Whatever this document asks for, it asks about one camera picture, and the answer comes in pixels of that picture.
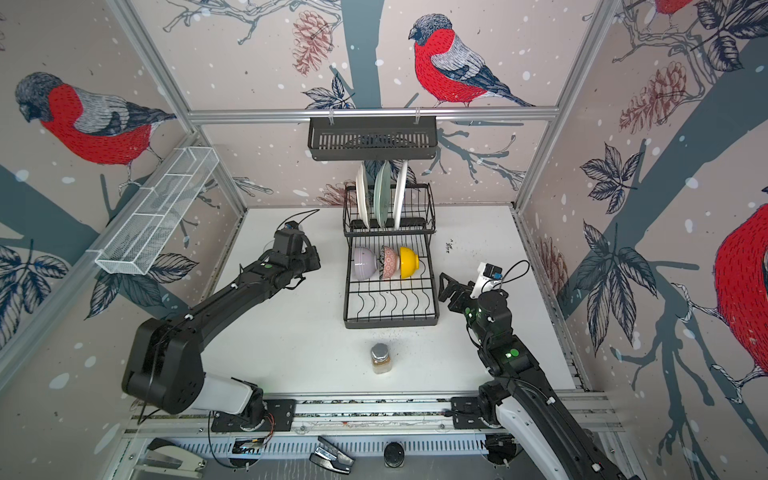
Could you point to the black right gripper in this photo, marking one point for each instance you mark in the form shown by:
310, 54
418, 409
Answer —
447, 294

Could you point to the round black cap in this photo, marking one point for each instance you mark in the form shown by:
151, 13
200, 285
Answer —
394, 455

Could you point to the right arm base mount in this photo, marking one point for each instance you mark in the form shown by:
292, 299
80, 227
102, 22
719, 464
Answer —
466, 414

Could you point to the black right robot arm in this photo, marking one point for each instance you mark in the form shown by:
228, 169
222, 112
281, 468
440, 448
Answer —
519, 398

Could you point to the white wire mesh shelf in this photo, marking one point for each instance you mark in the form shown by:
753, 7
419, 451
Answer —
141, 238

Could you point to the white plate blue rim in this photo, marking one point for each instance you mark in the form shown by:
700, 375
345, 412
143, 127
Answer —
400, 194

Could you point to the pink patterned bowl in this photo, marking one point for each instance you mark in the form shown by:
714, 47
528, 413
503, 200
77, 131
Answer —
389, 262

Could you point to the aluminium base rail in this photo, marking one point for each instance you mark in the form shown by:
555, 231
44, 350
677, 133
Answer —
377, 414

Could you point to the yellow bowl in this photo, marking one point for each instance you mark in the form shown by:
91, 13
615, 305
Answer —
409, 262

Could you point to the spice jar silver lid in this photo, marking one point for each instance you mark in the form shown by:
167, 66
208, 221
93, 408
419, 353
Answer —
380, 358

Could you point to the black hanging wall basket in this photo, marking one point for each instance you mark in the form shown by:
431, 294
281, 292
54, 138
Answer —
373, 138

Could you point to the pale green plate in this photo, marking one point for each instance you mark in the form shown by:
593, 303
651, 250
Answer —
382, 195

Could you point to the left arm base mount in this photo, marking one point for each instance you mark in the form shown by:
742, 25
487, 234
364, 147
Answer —
271, 415

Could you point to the lilac bowl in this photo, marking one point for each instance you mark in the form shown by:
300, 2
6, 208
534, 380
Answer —
364, 263

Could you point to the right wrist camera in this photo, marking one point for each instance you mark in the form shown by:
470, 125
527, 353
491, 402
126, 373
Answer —
489, 276

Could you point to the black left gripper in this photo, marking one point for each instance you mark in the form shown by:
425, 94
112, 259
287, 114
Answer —
312, 253

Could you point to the black stapler centre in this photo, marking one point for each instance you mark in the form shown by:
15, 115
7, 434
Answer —
328, 457

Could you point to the white plate left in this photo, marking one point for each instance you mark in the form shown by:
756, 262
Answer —
361, 188

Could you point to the black two-tier dish rack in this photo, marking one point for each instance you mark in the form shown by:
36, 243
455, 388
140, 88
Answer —
390, 279

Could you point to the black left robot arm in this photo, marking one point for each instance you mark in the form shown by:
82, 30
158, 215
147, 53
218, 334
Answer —
165, 367

